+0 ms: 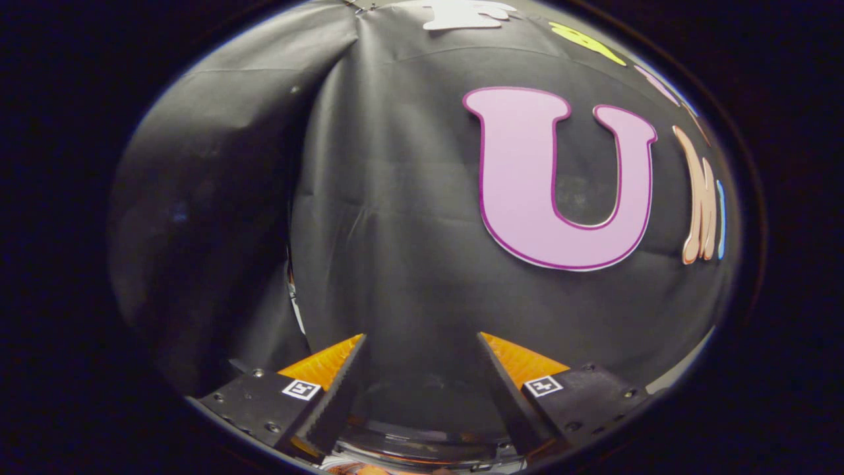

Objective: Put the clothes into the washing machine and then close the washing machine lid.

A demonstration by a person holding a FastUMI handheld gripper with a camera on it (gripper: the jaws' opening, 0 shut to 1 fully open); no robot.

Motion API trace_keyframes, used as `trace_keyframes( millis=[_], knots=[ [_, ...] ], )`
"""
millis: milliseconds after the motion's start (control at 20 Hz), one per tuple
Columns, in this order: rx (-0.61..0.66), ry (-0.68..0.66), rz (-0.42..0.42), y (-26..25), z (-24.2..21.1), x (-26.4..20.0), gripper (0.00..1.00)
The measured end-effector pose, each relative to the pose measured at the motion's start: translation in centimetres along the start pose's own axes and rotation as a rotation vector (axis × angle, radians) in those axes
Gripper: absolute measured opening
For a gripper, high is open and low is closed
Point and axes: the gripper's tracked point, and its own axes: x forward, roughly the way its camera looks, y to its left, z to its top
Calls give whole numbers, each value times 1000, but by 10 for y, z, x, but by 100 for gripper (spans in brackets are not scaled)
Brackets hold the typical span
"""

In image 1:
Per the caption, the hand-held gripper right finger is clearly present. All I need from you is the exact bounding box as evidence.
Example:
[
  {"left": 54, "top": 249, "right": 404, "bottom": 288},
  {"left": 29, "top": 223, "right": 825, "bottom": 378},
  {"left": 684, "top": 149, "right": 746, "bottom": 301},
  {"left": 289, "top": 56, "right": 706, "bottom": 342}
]
[{"left": 476, "top": 332, "right": 650, "bottom": 459}]

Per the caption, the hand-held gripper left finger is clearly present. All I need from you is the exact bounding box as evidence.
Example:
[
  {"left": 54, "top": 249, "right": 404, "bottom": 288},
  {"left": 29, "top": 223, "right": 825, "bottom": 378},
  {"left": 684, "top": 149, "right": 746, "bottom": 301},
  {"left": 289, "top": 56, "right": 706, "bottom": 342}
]
[{"left": 196, "top": 333, "right": 370, "bottom": 459}]

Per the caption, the grey washing machine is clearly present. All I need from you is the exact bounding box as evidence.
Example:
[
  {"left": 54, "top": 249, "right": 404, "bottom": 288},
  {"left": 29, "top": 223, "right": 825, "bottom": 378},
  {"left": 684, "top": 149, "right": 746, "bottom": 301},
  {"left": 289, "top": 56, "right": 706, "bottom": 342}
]
[{"left": 320, "top": 442, "right": 528, "bottom": 475}]

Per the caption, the black backdrop cloth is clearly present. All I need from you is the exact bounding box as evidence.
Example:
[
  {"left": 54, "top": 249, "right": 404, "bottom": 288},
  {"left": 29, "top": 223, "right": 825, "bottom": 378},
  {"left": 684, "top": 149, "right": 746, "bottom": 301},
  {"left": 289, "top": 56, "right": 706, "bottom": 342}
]
[{"left": 109, "top": 0, "right": 739, "bottom": 436}]

